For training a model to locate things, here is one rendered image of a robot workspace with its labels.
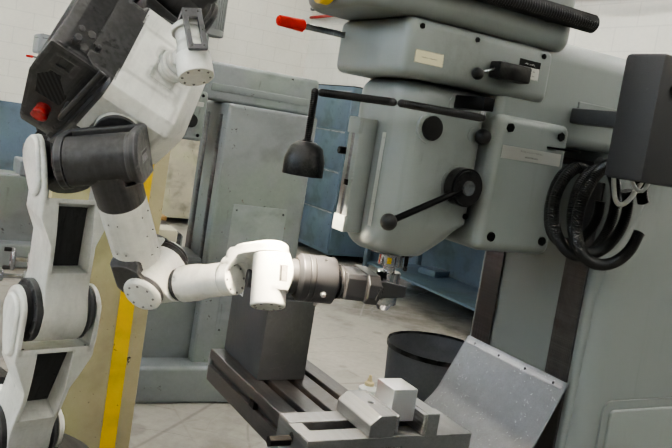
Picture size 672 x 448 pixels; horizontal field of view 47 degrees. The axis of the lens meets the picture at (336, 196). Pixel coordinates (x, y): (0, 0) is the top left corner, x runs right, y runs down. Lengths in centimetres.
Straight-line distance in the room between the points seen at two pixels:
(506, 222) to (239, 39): 966
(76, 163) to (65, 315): 53
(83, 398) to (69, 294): 144
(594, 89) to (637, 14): 520
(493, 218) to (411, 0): 43
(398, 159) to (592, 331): 55
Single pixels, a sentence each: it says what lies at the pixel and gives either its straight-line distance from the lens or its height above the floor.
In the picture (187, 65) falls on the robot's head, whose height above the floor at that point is 159.
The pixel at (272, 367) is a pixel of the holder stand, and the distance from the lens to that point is 181.
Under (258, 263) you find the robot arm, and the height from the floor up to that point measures 126.
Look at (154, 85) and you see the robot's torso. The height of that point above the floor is 155.
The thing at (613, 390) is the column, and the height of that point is 109.
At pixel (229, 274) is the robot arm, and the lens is 147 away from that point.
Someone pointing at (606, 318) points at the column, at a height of 124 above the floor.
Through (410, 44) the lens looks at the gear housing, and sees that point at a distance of 132.
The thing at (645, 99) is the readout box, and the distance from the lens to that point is 136.
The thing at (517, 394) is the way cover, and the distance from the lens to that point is 172.
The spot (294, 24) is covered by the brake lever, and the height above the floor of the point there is 170.
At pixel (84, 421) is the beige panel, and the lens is 329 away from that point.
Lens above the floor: 153
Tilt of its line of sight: 5 degrees down
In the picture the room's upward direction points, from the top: 9 degrees clockwise
